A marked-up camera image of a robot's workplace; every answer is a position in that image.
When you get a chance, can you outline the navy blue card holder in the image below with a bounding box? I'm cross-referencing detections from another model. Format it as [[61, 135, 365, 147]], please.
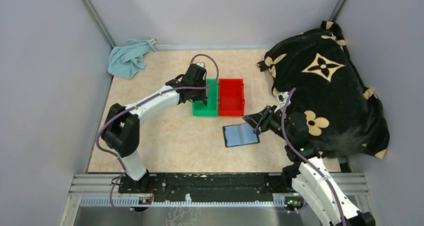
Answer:
[[222, 123, 260, 148]]

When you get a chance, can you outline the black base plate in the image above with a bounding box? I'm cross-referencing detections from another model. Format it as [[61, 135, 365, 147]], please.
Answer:
[[118, 173, 305, 206]]

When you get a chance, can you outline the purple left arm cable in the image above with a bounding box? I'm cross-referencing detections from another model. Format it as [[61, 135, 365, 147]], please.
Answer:
[[95, 54, 220, 215]]

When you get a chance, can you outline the aluminium frame rail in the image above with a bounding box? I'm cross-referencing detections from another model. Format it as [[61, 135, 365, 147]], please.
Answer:
[[67, 173, 370, 208]]

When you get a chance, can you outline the green plastic bin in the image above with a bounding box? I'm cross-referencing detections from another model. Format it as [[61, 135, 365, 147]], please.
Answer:
[[192, 81, 219, 117]]

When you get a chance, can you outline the black floral pillow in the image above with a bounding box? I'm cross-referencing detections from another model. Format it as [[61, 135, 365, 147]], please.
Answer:
[[257, 21, 390, 159]]

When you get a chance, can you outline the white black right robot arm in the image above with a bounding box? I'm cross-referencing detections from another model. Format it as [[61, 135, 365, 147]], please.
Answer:
[[242, 90, 377, 225]]

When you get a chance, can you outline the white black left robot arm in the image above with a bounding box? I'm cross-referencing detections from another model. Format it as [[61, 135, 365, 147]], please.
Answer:
[[100, 63, 207, 193]]

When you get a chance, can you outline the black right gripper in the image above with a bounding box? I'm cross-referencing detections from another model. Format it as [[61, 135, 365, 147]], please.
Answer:
[[243, 105, 294, 143]]

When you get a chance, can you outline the light blue cloth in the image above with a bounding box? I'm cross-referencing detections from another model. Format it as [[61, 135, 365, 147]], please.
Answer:
[[107, 38, 158, 79]]

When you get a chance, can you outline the red plastic bin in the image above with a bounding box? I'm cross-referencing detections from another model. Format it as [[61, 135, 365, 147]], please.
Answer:
[[218, 79, 245, 117]]

